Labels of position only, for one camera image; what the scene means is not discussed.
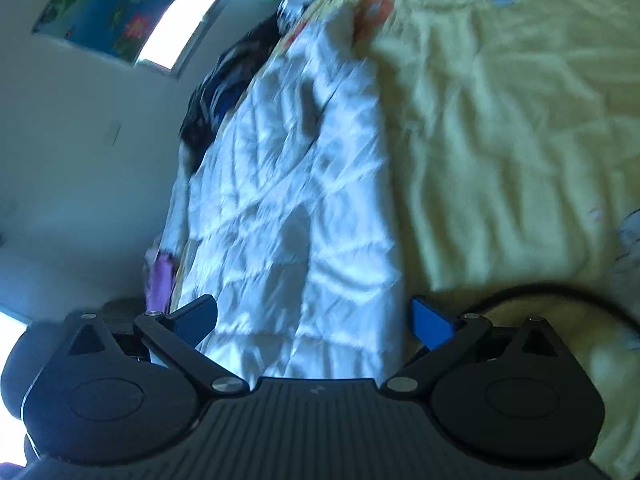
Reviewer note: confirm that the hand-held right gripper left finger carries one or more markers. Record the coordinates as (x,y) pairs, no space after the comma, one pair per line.
(200,321)

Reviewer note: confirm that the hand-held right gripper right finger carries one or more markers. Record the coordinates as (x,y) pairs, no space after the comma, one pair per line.
(430,324)

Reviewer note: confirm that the white puffer jacket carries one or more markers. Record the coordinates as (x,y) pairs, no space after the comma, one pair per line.
(300,200)

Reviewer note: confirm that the purple cloth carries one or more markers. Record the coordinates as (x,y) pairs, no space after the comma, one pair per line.
(161,280)

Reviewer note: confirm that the white printed quilt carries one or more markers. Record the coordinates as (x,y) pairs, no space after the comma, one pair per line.
(175,220)

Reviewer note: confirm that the yellow printed blanket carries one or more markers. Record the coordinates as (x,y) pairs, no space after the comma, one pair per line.
(500,135)

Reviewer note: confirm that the black fuzzy garment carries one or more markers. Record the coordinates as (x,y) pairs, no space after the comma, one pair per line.
(205,115)

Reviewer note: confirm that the window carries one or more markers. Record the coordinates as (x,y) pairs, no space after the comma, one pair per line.
(185,15)

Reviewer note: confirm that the colourful floral curtain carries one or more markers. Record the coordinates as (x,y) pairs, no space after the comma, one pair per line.
(100,5)

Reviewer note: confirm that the wall switch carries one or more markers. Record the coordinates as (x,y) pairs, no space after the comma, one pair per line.
(112,132)

